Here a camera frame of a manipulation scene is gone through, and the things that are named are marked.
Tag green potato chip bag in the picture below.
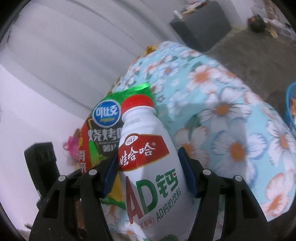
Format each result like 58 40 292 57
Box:
77 82 155 209

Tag white strawberry milk bottle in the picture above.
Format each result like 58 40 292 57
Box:
118 94 195 240

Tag blue trash basket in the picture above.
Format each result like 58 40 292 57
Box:
284 82 295 135

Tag grey curtain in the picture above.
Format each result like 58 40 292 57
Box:
1 1 182 111

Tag dark grey cabinet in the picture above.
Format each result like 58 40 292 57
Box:
170 1 232 52

